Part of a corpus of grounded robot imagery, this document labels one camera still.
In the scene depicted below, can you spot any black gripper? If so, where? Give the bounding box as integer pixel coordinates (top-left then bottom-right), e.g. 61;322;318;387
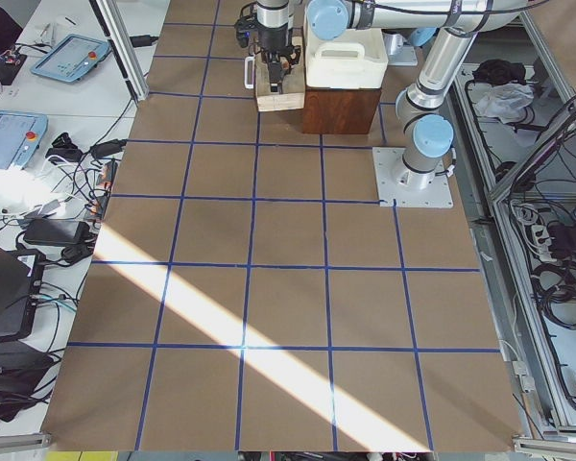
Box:
267;44;300;93
255;0;289;52

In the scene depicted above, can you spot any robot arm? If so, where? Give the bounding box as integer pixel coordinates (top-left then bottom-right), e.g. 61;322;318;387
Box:
305;1;527;190

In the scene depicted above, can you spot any dark brown wooden cabinet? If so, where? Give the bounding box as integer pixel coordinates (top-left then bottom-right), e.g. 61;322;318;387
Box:
302;86;382;134

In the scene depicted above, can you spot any white plastic tray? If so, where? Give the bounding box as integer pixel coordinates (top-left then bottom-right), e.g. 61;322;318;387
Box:
305;24;388;89

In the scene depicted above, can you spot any blue teach pendant far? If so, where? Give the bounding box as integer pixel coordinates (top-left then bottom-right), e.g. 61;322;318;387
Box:
31;34;111;84

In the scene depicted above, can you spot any blue teach pendant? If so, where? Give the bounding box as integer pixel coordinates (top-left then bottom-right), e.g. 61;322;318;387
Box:
31;34;111;84
0;110;48;170

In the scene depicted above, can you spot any black cloth bundle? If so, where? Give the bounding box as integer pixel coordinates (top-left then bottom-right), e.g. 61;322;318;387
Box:
472;59;526;85

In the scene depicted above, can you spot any white crumpled cloth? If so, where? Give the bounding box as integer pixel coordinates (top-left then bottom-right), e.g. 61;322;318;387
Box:
474;83;534;123

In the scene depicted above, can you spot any blue teach pendant near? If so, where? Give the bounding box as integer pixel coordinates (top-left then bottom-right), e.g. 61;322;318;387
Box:
0;110;48;170

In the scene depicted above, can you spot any black power brick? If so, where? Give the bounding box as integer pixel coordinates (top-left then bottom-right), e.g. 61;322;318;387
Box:
23;219;89;246

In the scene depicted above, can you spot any black laptop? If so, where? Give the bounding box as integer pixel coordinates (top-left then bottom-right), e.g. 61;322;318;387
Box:
0;248;46;342

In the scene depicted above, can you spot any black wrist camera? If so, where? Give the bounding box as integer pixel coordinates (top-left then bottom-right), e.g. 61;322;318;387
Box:
233;1;257;48

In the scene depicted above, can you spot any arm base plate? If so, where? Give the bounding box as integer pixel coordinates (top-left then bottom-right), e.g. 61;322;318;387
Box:
372;147;454;208

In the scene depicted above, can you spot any aluminium frame post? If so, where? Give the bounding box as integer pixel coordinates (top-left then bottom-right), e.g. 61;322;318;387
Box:
89;0;149;103

